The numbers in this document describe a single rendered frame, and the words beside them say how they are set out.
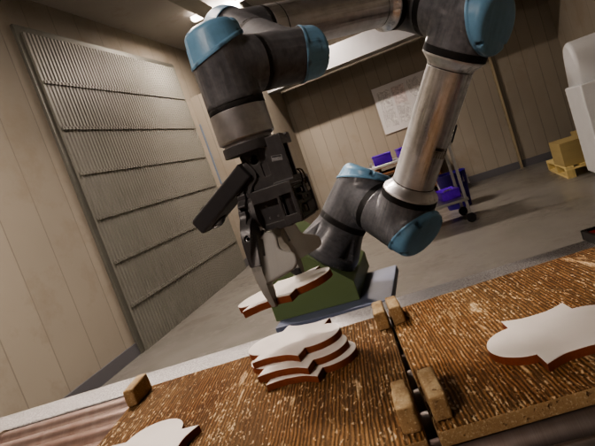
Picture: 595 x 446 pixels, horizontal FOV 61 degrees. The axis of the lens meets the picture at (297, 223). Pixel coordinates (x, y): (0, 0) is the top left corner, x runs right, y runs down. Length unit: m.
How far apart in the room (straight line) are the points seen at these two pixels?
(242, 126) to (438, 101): 0.46
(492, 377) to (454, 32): 0.60
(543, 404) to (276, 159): 0.39
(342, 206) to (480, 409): 0.71
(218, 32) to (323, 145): 8.42
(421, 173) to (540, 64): 8.16
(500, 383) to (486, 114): 8.50
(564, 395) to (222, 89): 0.48
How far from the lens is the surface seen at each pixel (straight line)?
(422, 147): 1.01
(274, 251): 0.63
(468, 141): 8.94
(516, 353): 0.56
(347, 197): 1.13
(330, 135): 9.02
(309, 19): 0.87
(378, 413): 0.54
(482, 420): 0.49
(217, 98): 0.65
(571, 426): 0.51
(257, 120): 0.64
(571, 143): 6.94
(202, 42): 0.66
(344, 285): 1.14
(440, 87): 0.98
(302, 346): 0.69
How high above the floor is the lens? 1.19
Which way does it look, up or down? 6 degrees down
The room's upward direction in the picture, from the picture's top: 19 degrees counter-clockwise
